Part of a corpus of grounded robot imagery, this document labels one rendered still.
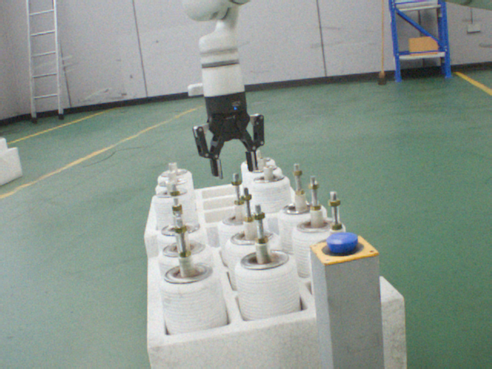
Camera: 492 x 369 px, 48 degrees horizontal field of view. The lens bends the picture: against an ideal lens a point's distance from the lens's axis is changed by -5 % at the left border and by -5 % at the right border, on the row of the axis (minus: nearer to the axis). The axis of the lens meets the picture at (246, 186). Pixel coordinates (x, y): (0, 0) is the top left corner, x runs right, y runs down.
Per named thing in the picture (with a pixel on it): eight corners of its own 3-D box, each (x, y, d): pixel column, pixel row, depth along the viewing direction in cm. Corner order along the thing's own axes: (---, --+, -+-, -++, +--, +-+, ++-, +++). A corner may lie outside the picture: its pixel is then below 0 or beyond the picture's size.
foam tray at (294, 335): (337, 301, 127) (330, 225, 123) (408, 397, 89) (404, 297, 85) (163, 334, 122) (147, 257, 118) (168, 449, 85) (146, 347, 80)
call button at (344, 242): (353, 244, 74) (351, 229, 73) (363, 254, 70) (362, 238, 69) (323, 250, 73) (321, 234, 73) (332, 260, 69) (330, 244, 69)
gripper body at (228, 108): (211, 93, 100) (218, 146, 103) (254, 86, 104) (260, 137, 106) (194, 93, 107) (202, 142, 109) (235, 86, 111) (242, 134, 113)
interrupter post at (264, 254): (256, 266, 88) (254, 245, 87) (257, 260, 90) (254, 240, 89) (272, 264, 87) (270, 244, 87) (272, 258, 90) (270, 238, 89)
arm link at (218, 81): (229, 89, 114) (225, 58, 113) (255, 89, 104) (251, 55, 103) (187, 96, 110) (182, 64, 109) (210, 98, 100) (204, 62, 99)
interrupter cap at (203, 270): (219, 277, 85) (218, 274, 85) (170, 290, 83) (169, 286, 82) (204, 262, 92) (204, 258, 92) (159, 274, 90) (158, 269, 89)
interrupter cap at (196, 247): (194, 260, 94) (193, 255, 94) (154, 258, 97) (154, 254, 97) (213, 243, 101) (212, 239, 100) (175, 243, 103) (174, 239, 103)
